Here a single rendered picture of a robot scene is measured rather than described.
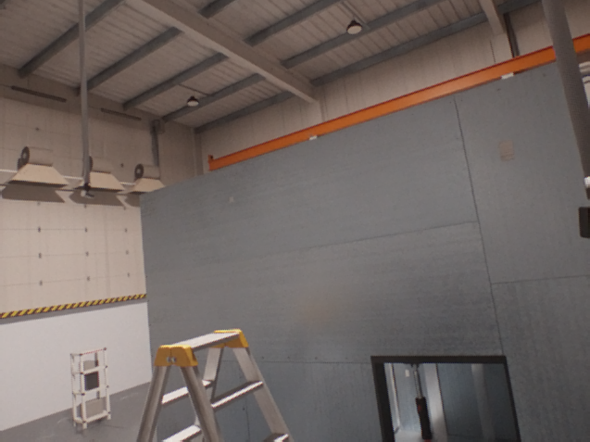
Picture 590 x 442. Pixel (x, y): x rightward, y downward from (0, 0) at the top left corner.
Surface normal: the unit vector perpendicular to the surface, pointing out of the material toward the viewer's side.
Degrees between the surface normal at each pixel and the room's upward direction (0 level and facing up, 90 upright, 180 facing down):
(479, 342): 90
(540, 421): 90
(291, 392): 90
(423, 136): 90
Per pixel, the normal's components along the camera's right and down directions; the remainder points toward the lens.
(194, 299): -0.55, -0.07
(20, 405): 0.83, -0.19
